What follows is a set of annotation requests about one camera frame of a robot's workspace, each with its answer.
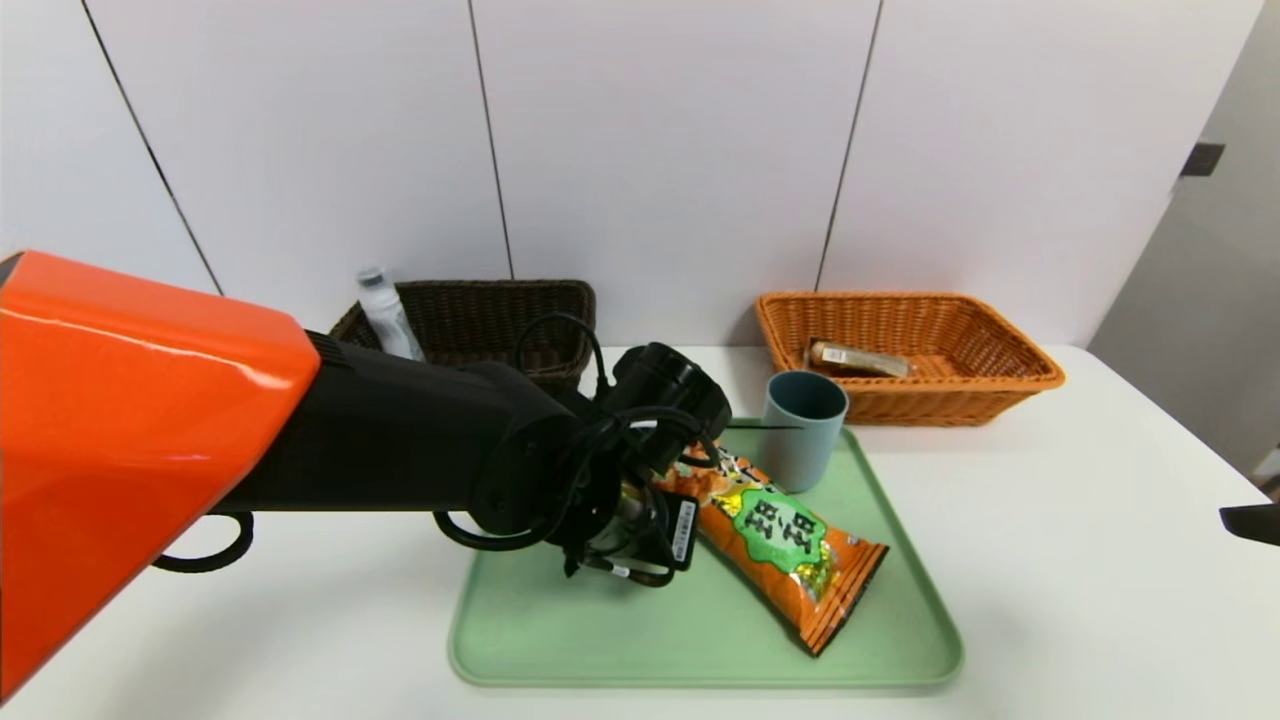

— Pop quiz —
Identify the dark brown wicker basket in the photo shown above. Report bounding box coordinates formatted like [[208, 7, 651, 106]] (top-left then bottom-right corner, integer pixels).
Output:
[[328, 279, 598, 391]]

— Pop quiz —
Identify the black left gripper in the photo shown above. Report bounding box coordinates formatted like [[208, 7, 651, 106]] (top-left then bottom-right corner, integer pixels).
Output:
[[617, 482, 701, 572]]

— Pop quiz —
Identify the orange wicker basket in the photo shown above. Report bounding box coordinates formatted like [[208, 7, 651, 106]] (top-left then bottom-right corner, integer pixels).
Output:
[[753, 292, 1067, 429]]

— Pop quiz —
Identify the clear-wrapped brown snack pack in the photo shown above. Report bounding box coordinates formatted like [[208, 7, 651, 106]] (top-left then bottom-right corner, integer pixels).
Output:
[[808, 340, 913, 379]]

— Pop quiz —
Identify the blue-grey plastic cup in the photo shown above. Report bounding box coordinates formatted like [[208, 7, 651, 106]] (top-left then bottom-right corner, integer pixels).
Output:
[[760, 371, 851, 494]]

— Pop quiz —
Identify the black left wrist camera cable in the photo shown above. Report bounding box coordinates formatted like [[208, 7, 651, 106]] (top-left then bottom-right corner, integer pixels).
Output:
[[514, 312, 613, 401]]

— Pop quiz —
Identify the orange snack bag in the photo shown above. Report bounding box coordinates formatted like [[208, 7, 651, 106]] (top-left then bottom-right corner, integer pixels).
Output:
[[655, 440, 890, 658]]

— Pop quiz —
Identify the light green plastic tray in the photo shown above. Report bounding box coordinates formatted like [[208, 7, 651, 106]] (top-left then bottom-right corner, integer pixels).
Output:
[[448, 417, 965, 689]]

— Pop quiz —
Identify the clear bottle with grey cap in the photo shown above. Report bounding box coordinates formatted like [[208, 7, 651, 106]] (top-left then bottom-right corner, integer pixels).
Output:
[[357, 266, 426, 363]]

